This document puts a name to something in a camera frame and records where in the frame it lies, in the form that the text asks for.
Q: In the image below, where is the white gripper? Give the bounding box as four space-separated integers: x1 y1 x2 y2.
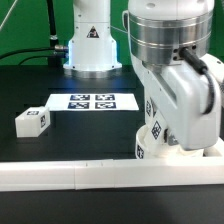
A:
131 57 221 150

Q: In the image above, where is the white round stool seat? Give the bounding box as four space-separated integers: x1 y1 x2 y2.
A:
135 125 204 159

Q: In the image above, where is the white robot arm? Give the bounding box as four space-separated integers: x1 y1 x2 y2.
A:
64 0 221 150

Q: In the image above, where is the white sheet with tags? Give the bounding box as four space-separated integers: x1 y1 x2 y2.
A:
46 93 139 111

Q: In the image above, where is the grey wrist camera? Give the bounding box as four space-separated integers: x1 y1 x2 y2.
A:
199 53 224 108

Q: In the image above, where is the black cable with connector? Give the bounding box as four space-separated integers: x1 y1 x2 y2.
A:
0 44 70 65

